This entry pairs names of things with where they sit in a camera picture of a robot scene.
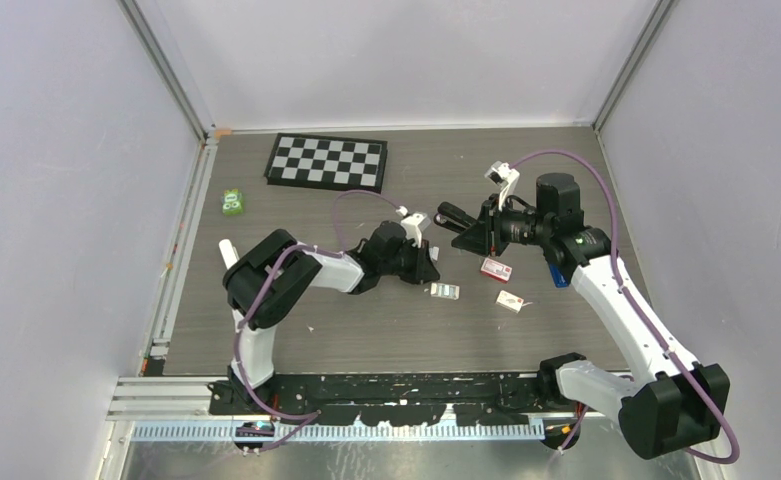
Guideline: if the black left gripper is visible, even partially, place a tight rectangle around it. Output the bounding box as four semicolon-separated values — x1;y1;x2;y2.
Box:
379;237;440;286

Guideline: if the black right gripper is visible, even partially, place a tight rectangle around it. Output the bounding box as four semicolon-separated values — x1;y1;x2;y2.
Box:
453;193;552;256

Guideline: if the white stapler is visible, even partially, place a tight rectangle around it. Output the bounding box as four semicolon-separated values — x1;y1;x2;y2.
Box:
218;239;240;269

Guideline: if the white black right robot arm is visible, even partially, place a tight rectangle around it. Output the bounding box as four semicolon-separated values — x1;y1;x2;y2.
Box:
436;173;730;459

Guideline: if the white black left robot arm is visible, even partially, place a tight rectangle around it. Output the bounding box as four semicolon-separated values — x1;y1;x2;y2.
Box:
218;221;440;414

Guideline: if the black stapler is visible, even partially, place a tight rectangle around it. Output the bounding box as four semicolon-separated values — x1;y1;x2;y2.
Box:
433;202;477;233

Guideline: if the blue stapler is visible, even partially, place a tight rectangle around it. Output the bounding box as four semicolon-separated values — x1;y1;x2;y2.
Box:
547;263;571;289

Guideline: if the red staple box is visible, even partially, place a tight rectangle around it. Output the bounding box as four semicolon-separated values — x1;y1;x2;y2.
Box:
480;258;513;283

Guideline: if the white staple box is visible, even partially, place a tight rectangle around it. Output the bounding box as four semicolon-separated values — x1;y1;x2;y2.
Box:
495;290;524;313

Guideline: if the black white chessboard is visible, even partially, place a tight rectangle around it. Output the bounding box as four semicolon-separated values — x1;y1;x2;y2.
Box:
264;133;389;193

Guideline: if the green toy block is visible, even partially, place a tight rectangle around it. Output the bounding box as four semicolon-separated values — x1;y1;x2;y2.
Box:
222;189;245;216

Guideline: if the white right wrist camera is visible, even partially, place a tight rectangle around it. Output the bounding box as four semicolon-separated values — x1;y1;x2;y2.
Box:
484;162;520;211

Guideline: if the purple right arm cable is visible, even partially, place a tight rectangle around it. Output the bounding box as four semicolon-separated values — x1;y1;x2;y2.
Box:
510;148;741;465

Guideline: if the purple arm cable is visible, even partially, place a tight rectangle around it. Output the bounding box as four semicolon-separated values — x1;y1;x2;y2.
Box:
510;148;741;465
232;190;408;439

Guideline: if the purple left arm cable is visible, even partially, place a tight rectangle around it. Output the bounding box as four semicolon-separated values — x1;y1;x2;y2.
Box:
232;190;408;439

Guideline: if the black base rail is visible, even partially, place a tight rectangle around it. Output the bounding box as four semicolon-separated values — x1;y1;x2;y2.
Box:
207;370;564;429

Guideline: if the slotted cable duct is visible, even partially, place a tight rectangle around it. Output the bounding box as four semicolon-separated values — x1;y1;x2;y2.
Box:
131;418;545;443

